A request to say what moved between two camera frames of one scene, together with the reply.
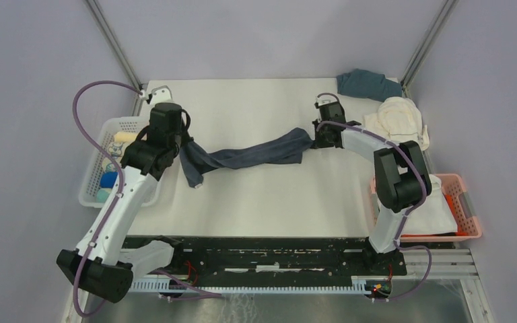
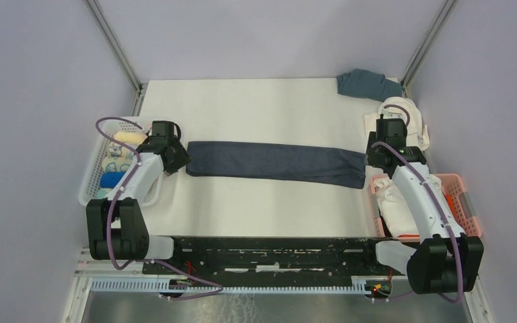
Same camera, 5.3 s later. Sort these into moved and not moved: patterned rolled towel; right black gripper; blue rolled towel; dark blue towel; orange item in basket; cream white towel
Moved: dark blue towel; right black gripper
Not moved: cream white towel; patterned rolled towel; orange item in basket; blue rolled towel
